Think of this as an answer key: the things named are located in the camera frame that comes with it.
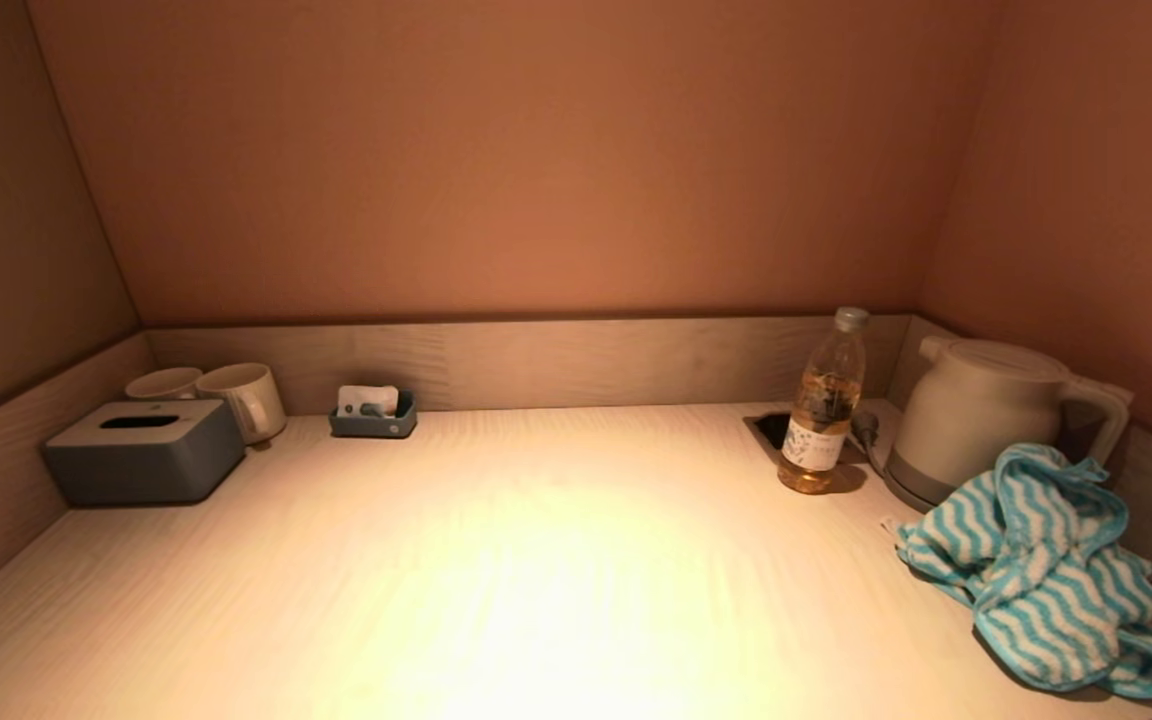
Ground clear bottle amber drink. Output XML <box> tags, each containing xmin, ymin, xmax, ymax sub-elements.
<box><xmin>778</xmin><ymin>306</ymin><xmax>872</xmax><ymax>495</ymax></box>

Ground white mug with handle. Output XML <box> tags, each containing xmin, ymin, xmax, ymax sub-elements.
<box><xmin>195</xmin><ymin>362</ymin><xmax>288</xmax><ymax>446</ymax></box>

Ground blue white striped cloth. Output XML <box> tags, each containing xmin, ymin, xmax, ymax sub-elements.
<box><xmin>883</xmin><ymin>443</ymin><xmax>1152</xmax><ymax>700</ymax></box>

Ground grey kettle power cord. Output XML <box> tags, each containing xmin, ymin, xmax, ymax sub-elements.
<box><xmin>851</xmin><ymin>408</ymin><xmax>889</xmax><ymax>477</ymax></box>

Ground white mug without visible handle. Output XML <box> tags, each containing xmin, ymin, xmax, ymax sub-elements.
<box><xmin>124</xmin><ymin>366</ymin><xmax>205</xmax><ymax>401</ymax></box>

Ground white electric kettle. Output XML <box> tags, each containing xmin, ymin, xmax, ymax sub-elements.
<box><xmin>888</xmin><ymin>335</ymin><xmax>1134</xmax><ymax>504</ymax></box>

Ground grey tissue box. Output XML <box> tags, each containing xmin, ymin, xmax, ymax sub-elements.
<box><xmin>43</xmin><ymin>399</ymin><xmax>247</xmax><ymax>506</ymax></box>

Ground small grey tray holder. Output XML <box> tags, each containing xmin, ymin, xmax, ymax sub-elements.
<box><xmin>328</xmin><ymin>389</ymin><xmax>418</xmax><ymax>439</ymax></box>

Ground white sachets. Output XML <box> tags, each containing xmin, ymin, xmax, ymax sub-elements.
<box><xmin>337</xmin><ymin>385</ymin><xmax>400</xmax><ymax>418</ymax></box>

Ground grey kettle base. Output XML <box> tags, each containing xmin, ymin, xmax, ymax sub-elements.
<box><xmin>881</xmin><ymin>462</ymin><xmax>949</xmax><ymax>514</ymax></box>

